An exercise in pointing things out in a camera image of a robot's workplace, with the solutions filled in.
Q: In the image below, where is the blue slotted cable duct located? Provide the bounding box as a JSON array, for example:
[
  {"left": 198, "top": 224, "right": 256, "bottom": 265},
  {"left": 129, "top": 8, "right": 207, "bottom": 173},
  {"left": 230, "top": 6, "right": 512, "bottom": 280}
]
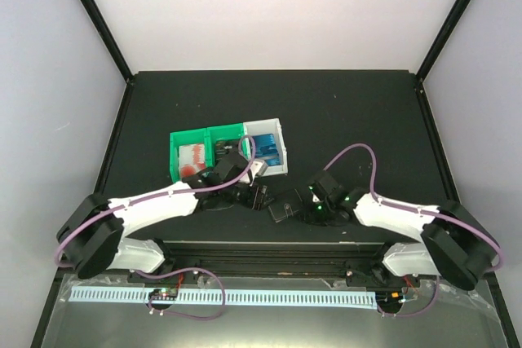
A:
[{"left": 69, "top": 286, "right": 378, "bottom": 310}]

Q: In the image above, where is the controller board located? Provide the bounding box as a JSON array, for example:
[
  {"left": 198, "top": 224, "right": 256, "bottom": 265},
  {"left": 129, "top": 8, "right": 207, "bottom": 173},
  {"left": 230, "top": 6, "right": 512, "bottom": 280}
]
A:
[
  {"left": 376, "top": 292, "right": 406, "bottom": 303},
  {"left": 149, "top": 288, "right": 179, "bottom": 302}
]

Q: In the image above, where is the blue card stack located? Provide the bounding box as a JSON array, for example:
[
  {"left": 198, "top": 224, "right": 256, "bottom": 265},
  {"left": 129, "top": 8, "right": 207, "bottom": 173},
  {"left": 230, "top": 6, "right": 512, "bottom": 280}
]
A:
[{"left": 253, "top": 134, "right": 281, "bottom": 167}]

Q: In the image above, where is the black card stack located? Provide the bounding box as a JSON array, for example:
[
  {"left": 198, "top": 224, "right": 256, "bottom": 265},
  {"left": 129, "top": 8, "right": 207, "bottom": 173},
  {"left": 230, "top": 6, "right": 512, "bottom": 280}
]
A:
[{"left": 214, "top": 139, "right": 240, "bottom": 163}]

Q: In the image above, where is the green bin with black cards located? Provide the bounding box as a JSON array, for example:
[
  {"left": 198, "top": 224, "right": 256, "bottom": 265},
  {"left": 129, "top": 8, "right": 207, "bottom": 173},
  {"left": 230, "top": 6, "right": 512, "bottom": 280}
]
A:
[{"left": 205, "top": 123, "right": 245, "bottom": 166}]

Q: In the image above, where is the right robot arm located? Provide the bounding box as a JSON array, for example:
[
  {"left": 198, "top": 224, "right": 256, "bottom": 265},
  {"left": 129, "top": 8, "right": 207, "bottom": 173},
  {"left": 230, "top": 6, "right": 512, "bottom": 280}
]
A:
[{"left": 297, "top": 170, "right": 500, "bottom": 291}]

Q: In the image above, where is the right black frame post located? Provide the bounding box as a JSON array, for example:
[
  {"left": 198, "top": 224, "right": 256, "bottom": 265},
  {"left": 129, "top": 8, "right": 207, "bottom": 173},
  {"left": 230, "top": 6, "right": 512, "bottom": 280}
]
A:
[{"left": 416, "top": 0, "right": 471, "bottom": 82}]

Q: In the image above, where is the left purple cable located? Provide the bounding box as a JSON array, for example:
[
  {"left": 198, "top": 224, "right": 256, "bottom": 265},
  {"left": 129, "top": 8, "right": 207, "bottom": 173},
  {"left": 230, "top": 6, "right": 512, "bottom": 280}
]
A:
[{"left": 54, "top": 134, "right": 257, "bottom": 320}]

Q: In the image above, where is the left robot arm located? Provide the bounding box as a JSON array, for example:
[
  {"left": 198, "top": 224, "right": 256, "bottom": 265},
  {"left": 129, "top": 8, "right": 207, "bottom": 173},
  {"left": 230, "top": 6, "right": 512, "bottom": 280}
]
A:
[{"left": 55, "top": 152, "right": 268, "bottom": 282}]

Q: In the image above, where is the right controller board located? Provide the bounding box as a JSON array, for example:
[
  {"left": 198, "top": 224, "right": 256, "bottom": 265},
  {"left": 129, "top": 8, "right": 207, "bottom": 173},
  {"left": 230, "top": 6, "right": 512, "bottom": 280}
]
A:
[{"left": 376, "top": 292, "right": 406, "bottom": 303}]

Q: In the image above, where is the white bin with blue cards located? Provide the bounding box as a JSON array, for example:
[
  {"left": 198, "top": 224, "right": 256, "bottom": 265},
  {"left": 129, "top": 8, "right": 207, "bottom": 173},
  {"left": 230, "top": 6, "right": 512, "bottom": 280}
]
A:
[{"left": 243, "top": 118, "right": 289, "bottom": 177}]

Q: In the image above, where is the red white card stack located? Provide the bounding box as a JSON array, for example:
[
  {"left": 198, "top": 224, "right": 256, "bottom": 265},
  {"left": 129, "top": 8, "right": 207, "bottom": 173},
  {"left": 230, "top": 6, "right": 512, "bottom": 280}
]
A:
[{"left": 178, "top": 143, "right": 206, "bottom": 178}]

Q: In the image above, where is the black frame post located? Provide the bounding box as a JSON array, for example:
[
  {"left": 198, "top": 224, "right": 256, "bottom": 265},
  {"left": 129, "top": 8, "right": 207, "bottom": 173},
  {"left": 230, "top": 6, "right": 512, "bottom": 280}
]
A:
[
  {"left": 416, "top": 0, "right": 471, "bottom": 82},
  {"left": 79, "top": 0, "right": 134, "bottom": 83}
]

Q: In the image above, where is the left black frame post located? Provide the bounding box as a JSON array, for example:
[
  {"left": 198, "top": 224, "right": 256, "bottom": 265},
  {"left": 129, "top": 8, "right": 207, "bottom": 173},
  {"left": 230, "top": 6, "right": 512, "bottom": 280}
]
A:
[{"left": 79, "top": 0, "right": 134, "bottom": 83}]

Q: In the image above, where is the green bin with red cards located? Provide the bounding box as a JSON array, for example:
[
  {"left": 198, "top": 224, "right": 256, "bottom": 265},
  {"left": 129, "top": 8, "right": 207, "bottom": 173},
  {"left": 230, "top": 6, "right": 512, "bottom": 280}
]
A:
[{"left": 170, "top": 128, "right": 213, "bottom": 183}]

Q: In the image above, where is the left controller board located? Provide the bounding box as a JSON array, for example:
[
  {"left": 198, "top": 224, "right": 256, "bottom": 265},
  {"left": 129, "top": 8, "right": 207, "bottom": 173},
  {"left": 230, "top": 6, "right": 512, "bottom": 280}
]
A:
[{"left": 149, "top": 288, "right": 179, "bottom": 302}]

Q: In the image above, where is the purple cable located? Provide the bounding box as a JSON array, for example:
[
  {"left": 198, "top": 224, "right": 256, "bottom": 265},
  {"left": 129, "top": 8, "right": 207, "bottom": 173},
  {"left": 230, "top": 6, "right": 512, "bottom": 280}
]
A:
[
  {"left": 54, "top": 134, "right": 257, "bottom": 320},
  {"left": 324, "top": 143, "right": 509, "bottom": 319}
]

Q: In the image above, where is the black card holder wallet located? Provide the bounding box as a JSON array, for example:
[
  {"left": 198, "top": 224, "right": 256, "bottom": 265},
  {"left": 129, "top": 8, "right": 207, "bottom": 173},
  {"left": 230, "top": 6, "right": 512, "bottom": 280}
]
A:
[{"left": 268, "top": 188, "right": 310, "bottom": 223}]

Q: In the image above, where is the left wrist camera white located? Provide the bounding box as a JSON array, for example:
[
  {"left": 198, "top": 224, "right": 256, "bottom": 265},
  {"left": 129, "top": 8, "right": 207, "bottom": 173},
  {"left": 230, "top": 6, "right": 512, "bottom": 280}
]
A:
[{"left": 250, "top": 159, "right": 268, "bottom": 178}]

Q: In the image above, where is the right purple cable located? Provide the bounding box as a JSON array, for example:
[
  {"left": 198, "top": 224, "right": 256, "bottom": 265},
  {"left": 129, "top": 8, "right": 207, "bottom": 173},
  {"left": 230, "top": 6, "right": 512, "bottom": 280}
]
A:
[{"left": 324, "top": 143, "right": 509, "bottom": 319}]

